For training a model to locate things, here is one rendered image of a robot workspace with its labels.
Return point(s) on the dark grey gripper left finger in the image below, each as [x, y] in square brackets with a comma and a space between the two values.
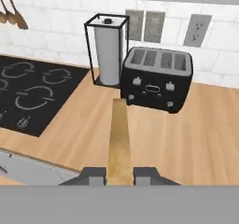
[93, 175]

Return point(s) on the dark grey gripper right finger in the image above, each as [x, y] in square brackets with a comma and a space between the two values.
[146, 175]

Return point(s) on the black four-slot toaster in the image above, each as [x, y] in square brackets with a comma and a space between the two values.
[157, 78]

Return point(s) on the black glass hob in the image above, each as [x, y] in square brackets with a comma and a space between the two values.
[34, 92]

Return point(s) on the white paper towel roll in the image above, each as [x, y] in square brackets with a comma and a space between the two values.
[108, 52]

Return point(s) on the brown hanging wooden spoon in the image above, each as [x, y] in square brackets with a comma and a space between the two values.
[2, 13]
[16, 13]

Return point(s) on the grey wall switch plate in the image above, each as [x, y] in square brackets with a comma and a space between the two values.
[154, 26]
[135, 25]

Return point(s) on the grey wall socket plate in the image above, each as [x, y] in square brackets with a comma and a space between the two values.
[197, 30]

